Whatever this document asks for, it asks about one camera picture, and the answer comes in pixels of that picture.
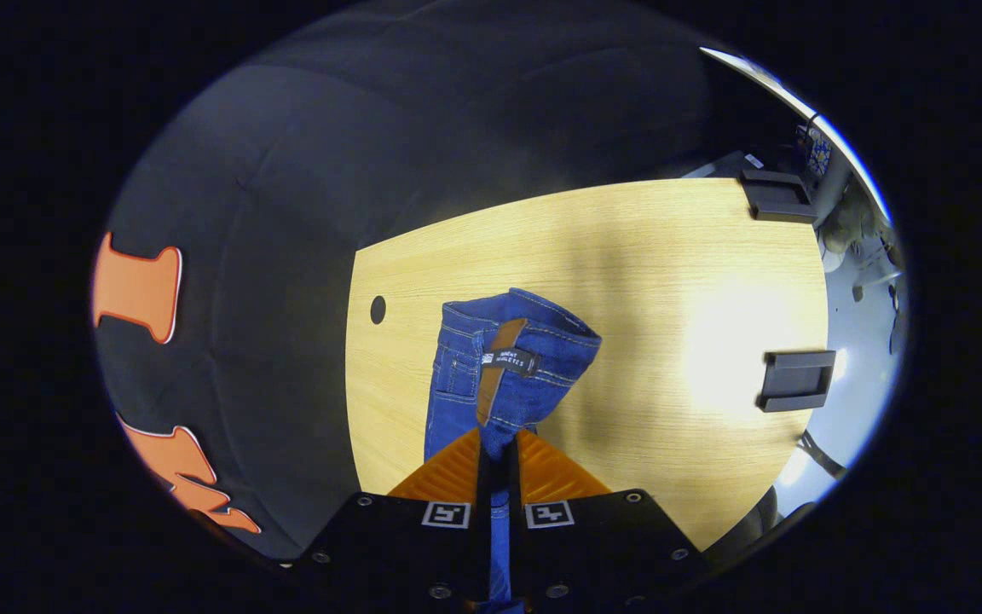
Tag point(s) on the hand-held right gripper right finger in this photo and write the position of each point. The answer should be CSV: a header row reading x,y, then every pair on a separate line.
x,y
514,512

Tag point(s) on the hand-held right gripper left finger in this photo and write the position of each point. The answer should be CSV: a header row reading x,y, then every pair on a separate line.
x,y
482,512

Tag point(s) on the blue denim jeans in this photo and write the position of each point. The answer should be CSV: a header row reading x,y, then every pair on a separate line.
x,y
465,367

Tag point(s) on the dark rounded object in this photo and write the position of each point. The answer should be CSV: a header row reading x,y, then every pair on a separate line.
x,y
751,529

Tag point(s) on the black backdrop cloth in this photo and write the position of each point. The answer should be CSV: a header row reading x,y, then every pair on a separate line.
x,y
286,213

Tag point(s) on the blue patterned object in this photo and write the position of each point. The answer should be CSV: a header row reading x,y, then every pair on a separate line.
x,y
817,152

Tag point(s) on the black rectangular bracket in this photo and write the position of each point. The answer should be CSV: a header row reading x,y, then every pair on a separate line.
x,y
776,203
785,400

